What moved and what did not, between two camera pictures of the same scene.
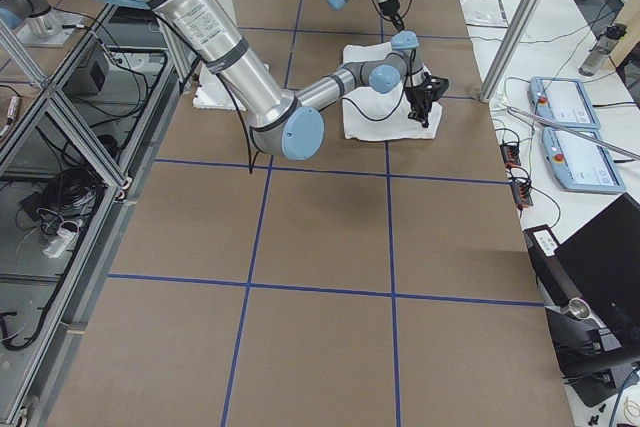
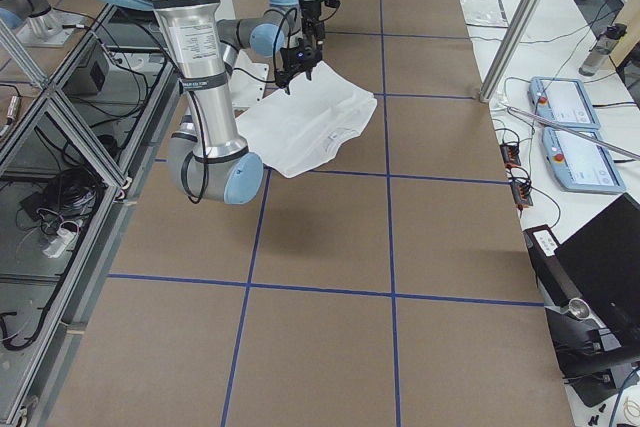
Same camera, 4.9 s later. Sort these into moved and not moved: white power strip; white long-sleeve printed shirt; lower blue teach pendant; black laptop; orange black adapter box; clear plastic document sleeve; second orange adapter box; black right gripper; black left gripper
Moved: white long-sleeve printed shirt; black left gripper; black right gripper
Not moved: second orange adapter box; lower blue teach pendant; orange black adapter box; clear plastic document sleeve; white power strip; black laptop
